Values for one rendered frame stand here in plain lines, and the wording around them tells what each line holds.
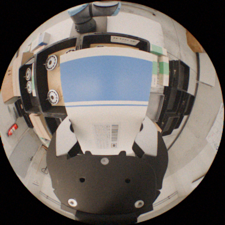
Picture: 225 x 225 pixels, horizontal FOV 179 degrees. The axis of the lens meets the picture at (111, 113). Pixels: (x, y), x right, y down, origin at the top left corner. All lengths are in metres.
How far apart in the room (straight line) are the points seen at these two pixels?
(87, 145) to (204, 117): 2.94
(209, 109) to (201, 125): 0.56
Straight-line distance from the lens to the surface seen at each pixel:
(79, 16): 0.52
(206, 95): 2.93
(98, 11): 0.49
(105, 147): 0.15
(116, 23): 0.71
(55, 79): 0.52
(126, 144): 0.15
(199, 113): 2.98
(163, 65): 0.63
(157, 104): 0.71
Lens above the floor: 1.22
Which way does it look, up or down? 61 degrees down
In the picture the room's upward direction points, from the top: 176 degrees clockwise
